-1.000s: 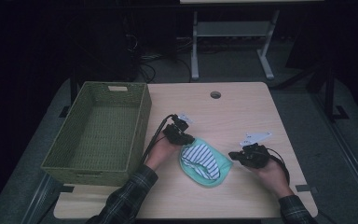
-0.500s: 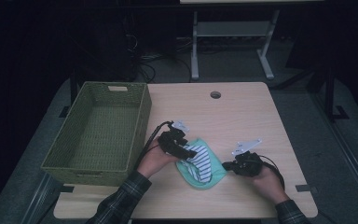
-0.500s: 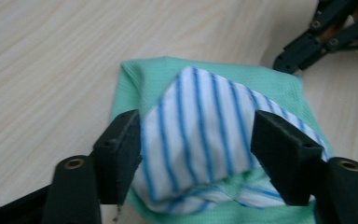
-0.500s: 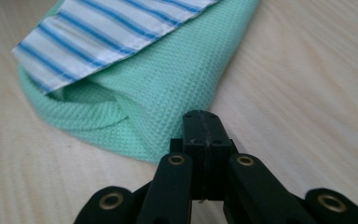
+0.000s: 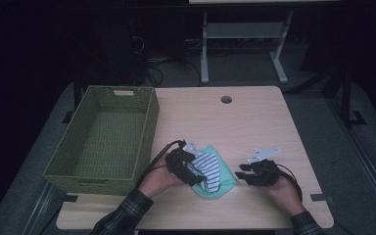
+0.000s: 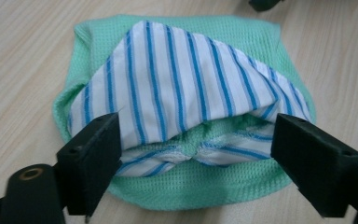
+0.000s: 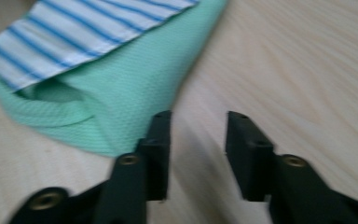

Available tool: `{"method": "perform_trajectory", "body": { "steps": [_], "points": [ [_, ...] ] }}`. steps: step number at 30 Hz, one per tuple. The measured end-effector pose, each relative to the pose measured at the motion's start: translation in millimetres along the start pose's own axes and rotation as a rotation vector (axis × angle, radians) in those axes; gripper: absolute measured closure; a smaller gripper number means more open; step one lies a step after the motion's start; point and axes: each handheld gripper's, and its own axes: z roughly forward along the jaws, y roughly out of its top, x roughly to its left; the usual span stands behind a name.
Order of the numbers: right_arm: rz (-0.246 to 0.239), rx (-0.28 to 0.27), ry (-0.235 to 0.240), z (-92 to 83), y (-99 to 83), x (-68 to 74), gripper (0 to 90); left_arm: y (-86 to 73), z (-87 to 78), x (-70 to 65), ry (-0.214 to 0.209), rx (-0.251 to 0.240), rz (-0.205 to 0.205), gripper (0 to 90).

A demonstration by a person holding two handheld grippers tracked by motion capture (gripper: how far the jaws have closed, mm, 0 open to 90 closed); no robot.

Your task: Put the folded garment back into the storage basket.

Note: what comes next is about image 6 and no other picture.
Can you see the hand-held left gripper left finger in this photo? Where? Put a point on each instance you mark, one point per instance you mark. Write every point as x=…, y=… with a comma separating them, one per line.
x=87, y=161

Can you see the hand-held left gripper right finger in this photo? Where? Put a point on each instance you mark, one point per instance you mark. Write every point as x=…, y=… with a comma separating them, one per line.
x=317, y=168

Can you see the blue white striped sock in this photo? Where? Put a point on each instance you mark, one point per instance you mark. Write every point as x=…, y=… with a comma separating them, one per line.
x=167, y=87

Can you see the mint green sock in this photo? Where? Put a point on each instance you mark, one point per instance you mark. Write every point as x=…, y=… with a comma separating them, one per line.
x=199, y=190

